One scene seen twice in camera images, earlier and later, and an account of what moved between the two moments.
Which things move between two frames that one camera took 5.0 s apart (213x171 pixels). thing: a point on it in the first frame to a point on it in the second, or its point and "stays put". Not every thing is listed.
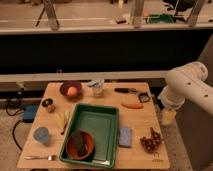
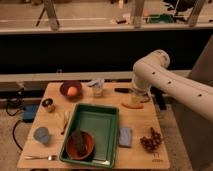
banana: [66, 118] stays put
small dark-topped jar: [48, 105] stays put
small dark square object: [143, 97] stays put
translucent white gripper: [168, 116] to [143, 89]
